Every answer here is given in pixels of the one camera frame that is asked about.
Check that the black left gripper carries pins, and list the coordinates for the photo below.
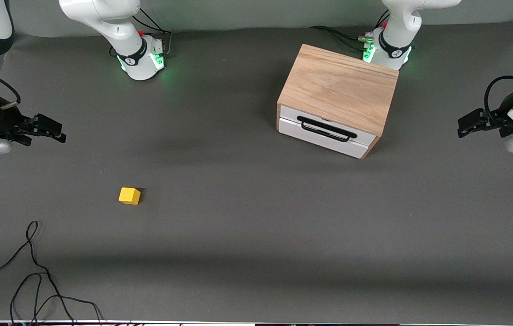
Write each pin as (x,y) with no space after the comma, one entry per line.
(502,120)

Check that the yellow wooden block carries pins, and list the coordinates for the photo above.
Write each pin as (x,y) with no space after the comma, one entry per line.
(128,195)

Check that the white-fronted wooden drawer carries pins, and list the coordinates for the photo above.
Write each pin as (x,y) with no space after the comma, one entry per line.
(297,133)

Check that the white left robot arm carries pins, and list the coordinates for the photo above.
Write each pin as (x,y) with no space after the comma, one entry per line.
(394,31)

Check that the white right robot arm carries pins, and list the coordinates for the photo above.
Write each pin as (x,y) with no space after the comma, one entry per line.
(120,27)

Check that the wooden drawer cabinet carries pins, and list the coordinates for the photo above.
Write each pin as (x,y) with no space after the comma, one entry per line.
(338,86)

